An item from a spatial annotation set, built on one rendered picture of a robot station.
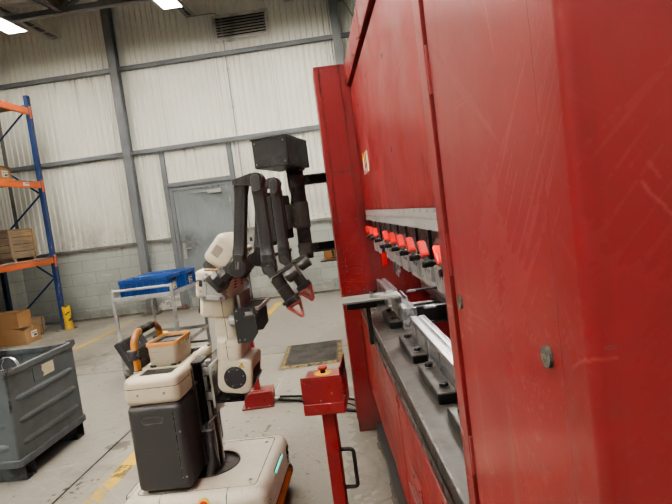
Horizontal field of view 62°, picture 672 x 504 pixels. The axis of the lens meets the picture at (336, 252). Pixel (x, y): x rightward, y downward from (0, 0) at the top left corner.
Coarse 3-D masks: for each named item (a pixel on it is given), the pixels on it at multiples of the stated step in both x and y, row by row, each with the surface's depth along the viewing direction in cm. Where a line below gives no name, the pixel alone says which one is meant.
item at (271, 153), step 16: (256, 144) 359; (272, 144) 357; (288, 144) 359; (304, 144) 396; (256, 160) 360; (272, 160) 358; (288, 160) 356; (304, 160) 392; (288, 176) 397; (304, 192) 400; (304, 208) 399; (304, 224) 399; (304, 240) 400
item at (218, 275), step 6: (216, 270) 240; (222, 270) 238; (210, 276) 239; (216, 276) 237; (222, 276) 237; (228, 276) 238; (210, 282) 235; (216, 282) 237; (222, 282) 237; (228, 282) 241; (216, 288) 235; (222, 288) 239
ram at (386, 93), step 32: (384, 0) 178; (384, 32) 186; (384, 64) 194; (416, 64) 143; (352, 96) 330; (384, 96) 204; (416, 96) 148; (384, 128) 215; (416, 128) 154; (384, 160) 227; (416, 160) 160; (384, 192) 240; (416, 192) 166; (416, 224) 173
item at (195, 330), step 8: (136, 288) 520; (144, 288) 519; (152, 288) 520; (184, 288) 549; (112, 296) 522; (120, 296) 541; (136, 296) 520; (144, 296) 520; (152, 296) 519; (160, 296) 519; (112, 304) 522; (152, 304) 610; (152, 312) 611; (176, 312) 520; (176, 320) 520; (168, 328) 614; (176, 328) 520; (184, 328) 613; (192, 328) 612; (200, 328) 607; (208, 328) 608; (120, 336) 525; (144, 336) 583; (192, 336) 555; (208, 336) 609; (208, 344) 603; (128, 376) 532
